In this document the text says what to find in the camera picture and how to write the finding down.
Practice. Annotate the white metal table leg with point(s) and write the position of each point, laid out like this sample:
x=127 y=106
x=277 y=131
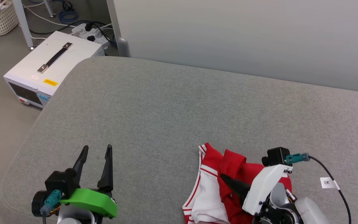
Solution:
x=23 y=25

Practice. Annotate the grey partition post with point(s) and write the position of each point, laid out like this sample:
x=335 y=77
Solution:
x=120 y=37

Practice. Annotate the red and white garment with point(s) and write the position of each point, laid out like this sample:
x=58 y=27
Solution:
x=210 y=193

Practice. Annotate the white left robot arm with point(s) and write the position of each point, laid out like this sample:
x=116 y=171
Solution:
x=76 y=216

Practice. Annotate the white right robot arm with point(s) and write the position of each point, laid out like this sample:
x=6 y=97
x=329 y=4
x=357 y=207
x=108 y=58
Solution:
x=309 y=211

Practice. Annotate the grey metal table leg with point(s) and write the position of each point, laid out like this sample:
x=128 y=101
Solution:
x=50 y=7

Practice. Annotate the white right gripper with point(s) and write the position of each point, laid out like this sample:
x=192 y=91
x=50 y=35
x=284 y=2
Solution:
x=264 y=186

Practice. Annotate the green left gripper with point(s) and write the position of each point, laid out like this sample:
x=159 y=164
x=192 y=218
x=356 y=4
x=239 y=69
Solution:
x=95 y=202

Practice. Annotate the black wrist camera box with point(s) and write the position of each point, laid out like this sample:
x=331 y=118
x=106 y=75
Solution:
x=277 y=156
x=59 y=183

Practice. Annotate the grey fabric sofa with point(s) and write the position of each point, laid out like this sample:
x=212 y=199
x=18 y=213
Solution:
x=166 y=118

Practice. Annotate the white power strip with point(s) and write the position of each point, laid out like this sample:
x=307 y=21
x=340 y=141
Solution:
x=92 y=32

